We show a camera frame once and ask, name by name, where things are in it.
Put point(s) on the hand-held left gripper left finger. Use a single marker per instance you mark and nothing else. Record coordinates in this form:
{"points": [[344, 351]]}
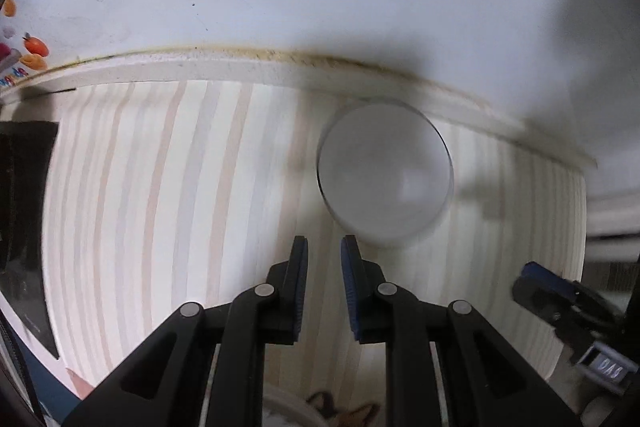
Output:
{"points": [[300, 287]]}

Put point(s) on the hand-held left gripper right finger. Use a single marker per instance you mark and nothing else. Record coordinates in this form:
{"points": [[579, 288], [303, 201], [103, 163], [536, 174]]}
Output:
{"points": [[350, 287]]}

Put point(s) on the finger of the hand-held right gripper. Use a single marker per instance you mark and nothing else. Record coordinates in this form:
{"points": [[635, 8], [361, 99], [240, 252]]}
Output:
{"points": [[545, 287]]}

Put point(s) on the large white floral plate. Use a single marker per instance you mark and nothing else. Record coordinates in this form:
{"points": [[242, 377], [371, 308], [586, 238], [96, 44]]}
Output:
{"points": [[287, 409]]}

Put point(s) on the striped cat print tablecloth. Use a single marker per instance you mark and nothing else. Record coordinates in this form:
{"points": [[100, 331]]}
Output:
{"points": [[150, 207]]}

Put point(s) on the black induction cooktop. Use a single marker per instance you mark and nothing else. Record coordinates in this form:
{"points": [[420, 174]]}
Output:
{"points": [[25, 207]]}

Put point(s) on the gold ingot wall sticker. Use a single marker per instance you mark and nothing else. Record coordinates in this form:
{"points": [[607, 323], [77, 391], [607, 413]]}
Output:
{"points": [[34, 62]]}

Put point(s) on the text banner wall sticker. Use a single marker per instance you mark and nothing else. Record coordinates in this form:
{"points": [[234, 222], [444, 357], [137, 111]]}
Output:
{"points": [[12, 77]]}

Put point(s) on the persimmon wall sticker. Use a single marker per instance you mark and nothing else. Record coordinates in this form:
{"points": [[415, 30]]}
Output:
{"points": [[36, 46]]}

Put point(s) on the tangerine wall sticker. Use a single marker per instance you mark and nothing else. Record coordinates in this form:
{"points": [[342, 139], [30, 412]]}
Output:
{"points": [[10, 7]]}

